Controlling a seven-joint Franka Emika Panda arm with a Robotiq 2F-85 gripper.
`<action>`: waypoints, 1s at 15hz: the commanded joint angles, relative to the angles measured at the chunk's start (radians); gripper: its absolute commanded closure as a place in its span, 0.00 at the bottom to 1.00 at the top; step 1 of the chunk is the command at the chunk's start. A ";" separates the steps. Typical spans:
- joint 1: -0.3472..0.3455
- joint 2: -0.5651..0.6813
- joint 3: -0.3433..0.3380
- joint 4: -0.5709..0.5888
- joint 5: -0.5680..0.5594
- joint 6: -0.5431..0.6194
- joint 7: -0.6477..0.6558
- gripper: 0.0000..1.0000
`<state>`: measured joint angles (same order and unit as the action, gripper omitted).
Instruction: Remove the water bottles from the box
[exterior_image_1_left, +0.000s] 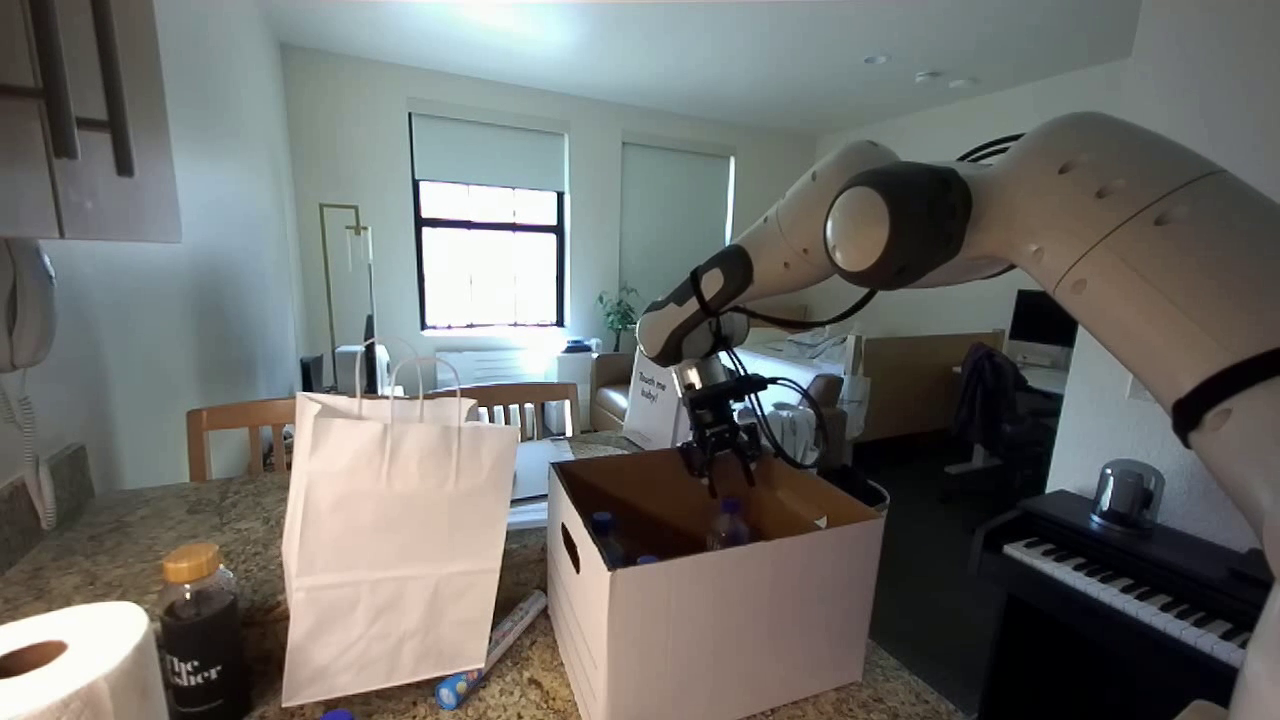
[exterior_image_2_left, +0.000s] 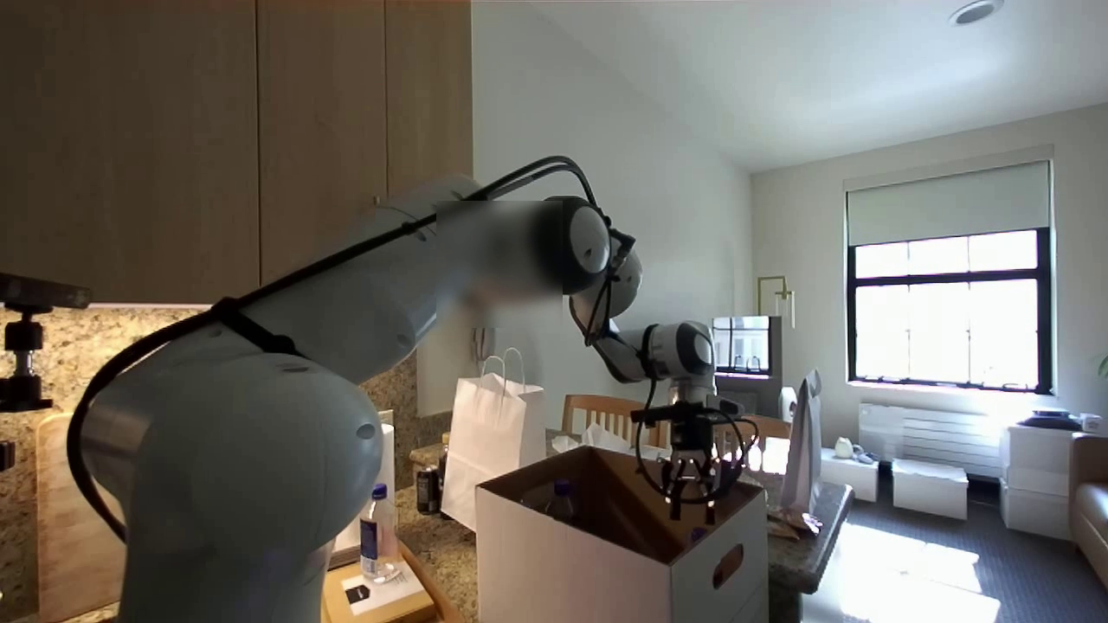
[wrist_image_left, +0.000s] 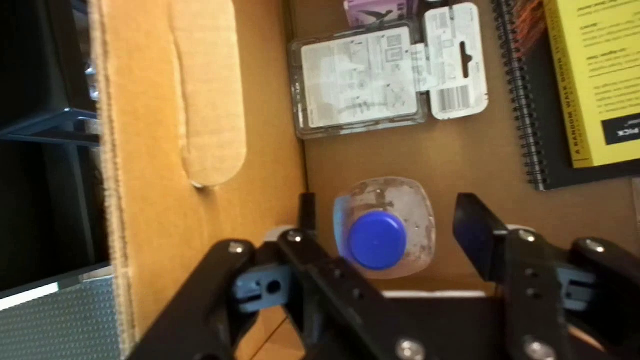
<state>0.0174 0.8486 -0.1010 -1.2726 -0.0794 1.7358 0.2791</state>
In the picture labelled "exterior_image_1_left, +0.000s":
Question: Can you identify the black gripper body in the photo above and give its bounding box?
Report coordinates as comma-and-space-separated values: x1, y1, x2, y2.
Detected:
682, 378, 778, 457

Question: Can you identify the white cardboard box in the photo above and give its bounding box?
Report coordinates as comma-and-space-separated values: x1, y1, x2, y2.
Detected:
545, 442, 892, 720

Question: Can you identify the large brown cardboard box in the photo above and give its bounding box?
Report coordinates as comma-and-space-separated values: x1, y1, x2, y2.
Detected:
851, 329, 1008, 447

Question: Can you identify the white bedding pile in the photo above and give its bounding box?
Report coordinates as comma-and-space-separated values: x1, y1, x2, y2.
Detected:
738, 326, 857, 471

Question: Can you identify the white bin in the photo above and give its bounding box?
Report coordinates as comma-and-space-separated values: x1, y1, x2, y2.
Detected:
555, 337, 599, 434

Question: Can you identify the wooden chair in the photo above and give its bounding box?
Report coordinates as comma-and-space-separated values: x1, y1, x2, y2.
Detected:
456, 379, 583, 445
184, 397, 304, 487

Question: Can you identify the white roller blind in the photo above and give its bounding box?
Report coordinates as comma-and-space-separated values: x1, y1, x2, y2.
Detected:
618, 135, 740, 313
408, 113, 573, 197

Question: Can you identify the white radiator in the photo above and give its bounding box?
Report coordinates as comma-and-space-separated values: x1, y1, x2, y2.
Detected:
395, 348, 573, 394

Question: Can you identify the blue white flat package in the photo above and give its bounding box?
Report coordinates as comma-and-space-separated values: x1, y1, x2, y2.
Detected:
431, 588, 554, 717

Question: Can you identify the black office chair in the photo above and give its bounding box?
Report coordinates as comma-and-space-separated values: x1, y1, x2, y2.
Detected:
947, 342, 1060, 471

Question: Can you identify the black framed window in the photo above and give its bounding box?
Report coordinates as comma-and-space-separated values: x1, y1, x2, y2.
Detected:
414, 176, 569, 337

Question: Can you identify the white paper bag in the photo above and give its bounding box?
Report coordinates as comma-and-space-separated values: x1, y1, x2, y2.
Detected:
277, 353, 524, 714

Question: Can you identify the black computer monitor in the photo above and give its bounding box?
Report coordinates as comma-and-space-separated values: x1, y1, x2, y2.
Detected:
1003, 287, 1089, 361

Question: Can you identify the metal kettle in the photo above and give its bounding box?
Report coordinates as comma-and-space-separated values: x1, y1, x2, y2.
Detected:
1089, 457, 1168, 533

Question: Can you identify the black digital piano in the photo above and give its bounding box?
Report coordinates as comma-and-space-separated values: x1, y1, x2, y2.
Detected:
976, 487, 1263, 720

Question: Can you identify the metal clothes rack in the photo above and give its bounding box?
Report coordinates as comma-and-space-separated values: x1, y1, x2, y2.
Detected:
317, 200, 383, 402

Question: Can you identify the dark jar yellow lid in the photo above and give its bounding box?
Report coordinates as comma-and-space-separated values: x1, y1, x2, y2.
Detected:
156, 535, 254, 720

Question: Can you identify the white paper towel roll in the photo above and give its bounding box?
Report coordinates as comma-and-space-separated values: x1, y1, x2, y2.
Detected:
0, 595, 172, 720

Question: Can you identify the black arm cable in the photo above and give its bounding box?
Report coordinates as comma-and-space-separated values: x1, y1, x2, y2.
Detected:
718, 283, 883, 471

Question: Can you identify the wooden wall cabinet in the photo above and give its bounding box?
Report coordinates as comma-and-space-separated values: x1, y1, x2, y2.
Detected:
0, 0, 188, 249

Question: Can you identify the grey wall dispenser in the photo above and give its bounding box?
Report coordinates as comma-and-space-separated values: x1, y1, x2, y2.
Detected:
0, 235, 62, 378

